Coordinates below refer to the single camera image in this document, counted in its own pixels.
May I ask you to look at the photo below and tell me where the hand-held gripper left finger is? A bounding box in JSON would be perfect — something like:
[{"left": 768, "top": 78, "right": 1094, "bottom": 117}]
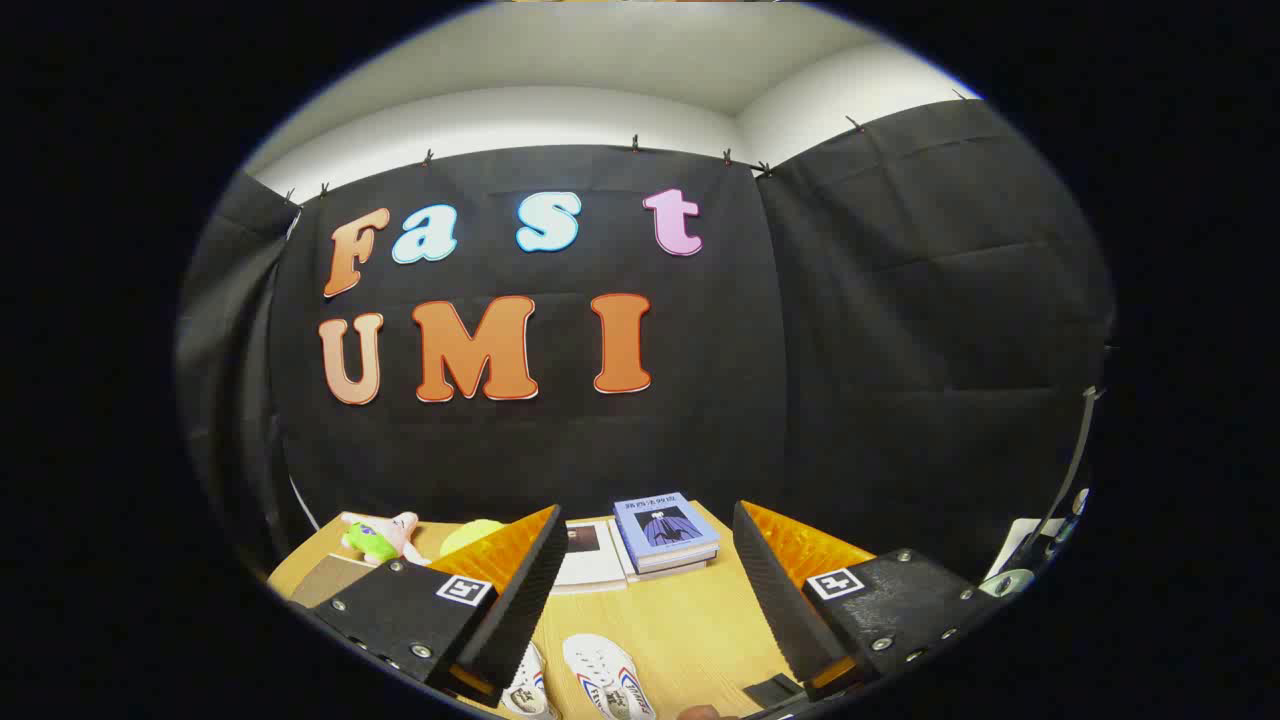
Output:
[{"left": 310, "top": 505, "right": 569, "bottom": 709}]

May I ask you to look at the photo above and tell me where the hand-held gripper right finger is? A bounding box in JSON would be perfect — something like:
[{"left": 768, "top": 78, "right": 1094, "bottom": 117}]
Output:
[{"left": 733, "top": 499, "right": 1005, "bottom": 699}]

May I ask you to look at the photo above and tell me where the white canvas shoe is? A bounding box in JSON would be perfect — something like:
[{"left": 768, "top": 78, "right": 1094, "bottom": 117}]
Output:
[
  {"left": 500, "top": 643, "right": 557, "bottom": 720},
  {"left": 562, "top": 633, "right": 657, "bottom": 720}
]

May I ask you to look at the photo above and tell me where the beige fabric storage box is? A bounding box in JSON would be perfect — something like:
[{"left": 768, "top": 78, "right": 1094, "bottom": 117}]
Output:
[{"left": 288, "top": 553, "right": 386, "bottom": 609}]

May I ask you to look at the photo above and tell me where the white book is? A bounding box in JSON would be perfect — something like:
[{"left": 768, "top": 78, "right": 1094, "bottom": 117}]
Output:
[{"left": 550, "top": 520, "right": 629, "bottom": 597}]

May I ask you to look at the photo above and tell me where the yellow round plush toy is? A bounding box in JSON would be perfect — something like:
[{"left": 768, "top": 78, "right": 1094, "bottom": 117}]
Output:
[{"left": 440, "top": 518, "right": 507, "bottom": 557}]

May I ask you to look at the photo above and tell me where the blue book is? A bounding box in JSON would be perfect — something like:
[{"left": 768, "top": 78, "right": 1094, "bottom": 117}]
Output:
[{"left": 612, "top": 491, "right": 721, "bottom": 573}]

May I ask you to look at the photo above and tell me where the pink starfish plush toy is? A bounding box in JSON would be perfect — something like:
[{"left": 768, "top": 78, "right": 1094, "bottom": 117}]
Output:
[{"left": 339, "top": 511, "right": 432, "bottom": 567}]

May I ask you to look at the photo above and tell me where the white flat object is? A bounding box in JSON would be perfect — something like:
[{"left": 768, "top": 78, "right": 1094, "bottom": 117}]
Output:
[{"left": 984, "top": 516, "right": 1047, "bottom": 601}]

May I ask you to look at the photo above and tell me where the black metal stand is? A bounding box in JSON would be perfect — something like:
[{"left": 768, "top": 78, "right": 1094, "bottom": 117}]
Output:
[{"left": 1030, "top": 385, "right": 1106, "bottom": 561}]

